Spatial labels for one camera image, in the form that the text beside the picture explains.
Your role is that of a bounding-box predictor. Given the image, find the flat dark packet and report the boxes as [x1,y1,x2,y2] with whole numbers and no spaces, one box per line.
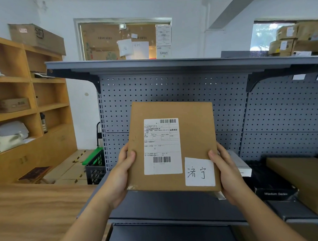
[30,72,56,79]

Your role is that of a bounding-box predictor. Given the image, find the black trolley handle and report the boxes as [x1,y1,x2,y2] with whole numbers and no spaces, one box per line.
[95,121,103,149]

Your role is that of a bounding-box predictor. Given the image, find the dark brown flat case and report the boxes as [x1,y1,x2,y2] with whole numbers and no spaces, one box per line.
[17,165,53,185]

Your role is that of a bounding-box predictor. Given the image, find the grey metal pegboard shelf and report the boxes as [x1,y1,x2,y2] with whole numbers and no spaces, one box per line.
[39,43,318,241]

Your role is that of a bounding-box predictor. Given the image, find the white paper sheet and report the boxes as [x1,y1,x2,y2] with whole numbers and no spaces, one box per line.
[125,41,150,61]
[116,38,135,58]

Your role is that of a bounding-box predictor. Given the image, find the person's left forearm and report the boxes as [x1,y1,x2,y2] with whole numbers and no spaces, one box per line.
[60,195,120,241]

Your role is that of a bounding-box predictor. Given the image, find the flattened cardboard sheets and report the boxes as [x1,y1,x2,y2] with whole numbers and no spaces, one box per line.
[42,147,95,186]

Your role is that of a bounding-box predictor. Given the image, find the brown labelled parcel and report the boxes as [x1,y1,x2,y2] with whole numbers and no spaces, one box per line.
[126,99,225,194]

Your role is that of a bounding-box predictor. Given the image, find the large printed cardboard carton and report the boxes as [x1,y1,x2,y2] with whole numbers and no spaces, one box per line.
[7,23,68,56]

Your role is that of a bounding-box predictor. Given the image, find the wooden wall cabinet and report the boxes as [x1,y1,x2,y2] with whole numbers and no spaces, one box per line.
[0,36,82,186]

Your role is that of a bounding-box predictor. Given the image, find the person's left hand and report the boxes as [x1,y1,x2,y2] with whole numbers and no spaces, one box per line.
[97,142,137,211]

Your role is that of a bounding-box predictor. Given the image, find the small flat cardboard carton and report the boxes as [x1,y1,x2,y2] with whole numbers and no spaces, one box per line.
[0,97,31,115]

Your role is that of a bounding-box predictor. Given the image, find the black bottle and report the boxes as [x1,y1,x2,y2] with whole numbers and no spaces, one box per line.
[38,112,49,134]

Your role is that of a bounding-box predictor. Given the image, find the cardboard-covered window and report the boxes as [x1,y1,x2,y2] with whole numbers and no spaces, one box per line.
[72,15,173,64]

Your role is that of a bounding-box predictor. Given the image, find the small labelled cardboard carton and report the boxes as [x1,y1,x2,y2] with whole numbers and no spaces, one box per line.
[276,25,298,41]
[268,38,295,56]

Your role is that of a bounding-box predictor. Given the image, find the black plastic basket green lid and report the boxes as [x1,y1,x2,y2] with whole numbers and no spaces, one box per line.
[81,147,107,186]

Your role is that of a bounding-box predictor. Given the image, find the white cloth bag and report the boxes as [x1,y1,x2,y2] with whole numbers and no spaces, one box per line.
[0,120,30,154]

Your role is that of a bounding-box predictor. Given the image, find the white box with handwriting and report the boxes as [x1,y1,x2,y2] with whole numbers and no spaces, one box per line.
[224,150,253,178]

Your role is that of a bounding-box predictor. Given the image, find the wooden desk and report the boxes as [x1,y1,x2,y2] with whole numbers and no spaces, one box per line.
[0,182,113,241]

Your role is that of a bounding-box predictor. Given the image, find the black box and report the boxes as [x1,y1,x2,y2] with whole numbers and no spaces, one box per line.
[243,161,300,202]

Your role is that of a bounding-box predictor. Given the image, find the cardboard boxes at window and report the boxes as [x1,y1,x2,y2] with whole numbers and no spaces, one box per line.
[251,18,318,58]

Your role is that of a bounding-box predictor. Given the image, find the person's right hand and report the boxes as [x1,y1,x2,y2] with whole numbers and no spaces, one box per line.
[206,142,252,207]

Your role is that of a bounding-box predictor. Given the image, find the person's right forearm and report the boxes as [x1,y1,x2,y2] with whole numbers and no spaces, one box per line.
[233,191,318,241]

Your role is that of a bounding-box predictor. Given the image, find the white printed carton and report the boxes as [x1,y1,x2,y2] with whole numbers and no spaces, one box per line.
[155,24,173,47]
[156,45,172,60]

